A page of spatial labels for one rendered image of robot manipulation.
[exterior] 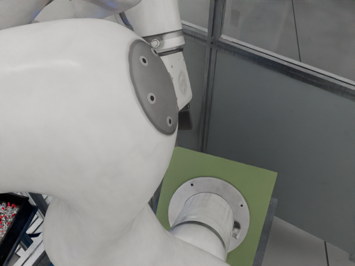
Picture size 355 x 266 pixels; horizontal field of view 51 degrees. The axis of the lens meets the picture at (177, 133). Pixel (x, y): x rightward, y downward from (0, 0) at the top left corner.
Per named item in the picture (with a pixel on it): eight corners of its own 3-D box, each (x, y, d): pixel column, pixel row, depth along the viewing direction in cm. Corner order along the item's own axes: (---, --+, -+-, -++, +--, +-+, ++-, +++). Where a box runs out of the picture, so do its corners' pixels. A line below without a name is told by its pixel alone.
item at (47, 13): (59, 16, 158) (53, -8, 149) (89, 28, 153) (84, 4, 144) (31, 38, 149) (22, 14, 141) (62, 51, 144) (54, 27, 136)
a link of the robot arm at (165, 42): (173, 32, 59) (176, 51, 60) (188, 27, 67) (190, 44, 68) (125, 40, 62) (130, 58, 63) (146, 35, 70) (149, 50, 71)
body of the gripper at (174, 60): (171, 46, 59) (183, 113, 63) (189, 39, 68) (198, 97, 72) (130, 53, 62) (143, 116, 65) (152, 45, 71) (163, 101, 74)
